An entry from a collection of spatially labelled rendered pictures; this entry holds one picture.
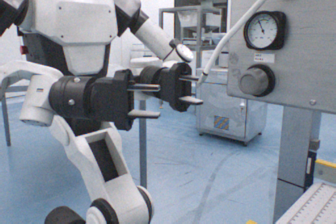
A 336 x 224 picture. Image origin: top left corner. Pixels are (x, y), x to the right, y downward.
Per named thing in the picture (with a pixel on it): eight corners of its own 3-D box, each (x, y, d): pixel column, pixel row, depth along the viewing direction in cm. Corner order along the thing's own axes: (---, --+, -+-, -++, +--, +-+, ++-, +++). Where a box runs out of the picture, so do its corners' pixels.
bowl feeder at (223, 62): (205, 67, 312) (205, 33, 304) (219, 65, 340) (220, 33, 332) (247, 71, 283) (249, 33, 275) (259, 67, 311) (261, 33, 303)
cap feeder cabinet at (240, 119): (193, 135, 317) (195, 68, 301) (216, 123, 361) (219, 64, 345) (247, 149, 279) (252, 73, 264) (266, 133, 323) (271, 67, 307)
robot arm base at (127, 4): (109, 43, 108) (93, 20, 109) (134, 32, 116) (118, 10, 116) (123, 22, 96) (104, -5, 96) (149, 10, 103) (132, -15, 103)
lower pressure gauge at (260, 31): (241, 50, 28) (243, 11, 27) (248, 49, 29) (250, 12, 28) (277, 51, 25) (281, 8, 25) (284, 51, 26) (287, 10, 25)
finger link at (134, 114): (161, 111, 56) (132, 109, 58) (157, 115, 53) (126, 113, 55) (161, 119, 57) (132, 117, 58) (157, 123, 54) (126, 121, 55)
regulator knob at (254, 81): (231, 97, 28) (233, 52, 27) (243, 94, 30) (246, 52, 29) (262, 102, 26) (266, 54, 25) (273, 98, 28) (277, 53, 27)
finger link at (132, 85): (157, 92, 52) (126, 90, 54) (161, 89, 55) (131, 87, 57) (157, 83, 52) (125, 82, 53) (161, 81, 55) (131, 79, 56)
